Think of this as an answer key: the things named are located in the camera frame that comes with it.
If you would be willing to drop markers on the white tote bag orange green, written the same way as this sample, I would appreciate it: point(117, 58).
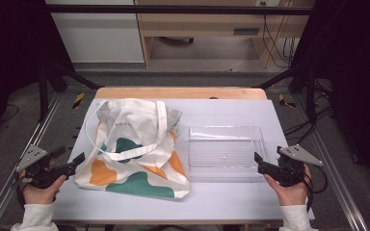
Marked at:
point(131, 128)

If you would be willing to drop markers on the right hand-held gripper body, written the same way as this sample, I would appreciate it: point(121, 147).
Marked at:
point(290, 170)

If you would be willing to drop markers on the clear plastic container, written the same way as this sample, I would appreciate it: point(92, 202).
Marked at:
point(224, 150)

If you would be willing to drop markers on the black horizontal frame bar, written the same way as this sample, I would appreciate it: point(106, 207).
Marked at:
point(173, 9)

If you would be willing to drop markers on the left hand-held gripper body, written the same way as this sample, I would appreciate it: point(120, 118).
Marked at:
point(33, 166)

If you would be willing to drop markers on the yellow black tape piece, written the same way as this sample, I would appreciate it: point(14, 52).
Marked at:
point(282, 100)
point(78, 100)

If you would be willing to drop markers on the person's left hand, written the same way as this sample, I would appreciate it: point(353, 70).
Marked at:
point(41, 195)

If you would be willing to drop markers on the black curtain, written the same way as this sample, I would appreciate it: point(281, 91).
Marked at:
point(356, 64)
point(9, 48)

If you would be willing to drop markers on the person's right hand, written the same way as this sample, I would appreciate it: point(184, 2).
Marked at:
point(290, 195)

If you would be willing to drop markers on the black metal stand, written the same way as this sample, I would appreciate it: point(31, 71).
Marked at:
point(43, 93)
point(310, 93)

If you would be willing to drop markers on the light wooden desk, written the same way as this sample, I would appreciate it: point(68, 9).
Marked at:
point(205, 24)

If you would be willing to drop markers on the wooden table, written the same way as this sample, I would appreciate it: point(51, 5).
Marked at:
point(173, 93)

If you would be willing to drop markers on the aluminium rail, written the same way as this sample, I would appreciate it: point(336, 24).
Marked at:
point(29, 144)
point(327, 154)

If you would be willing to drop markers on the white table cover sheet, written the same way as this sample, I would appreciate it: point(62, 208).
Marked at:
point(224, 112)

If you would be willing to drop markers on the white cabinet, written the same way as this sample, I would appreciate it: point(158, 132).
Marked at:
point(99, 35)

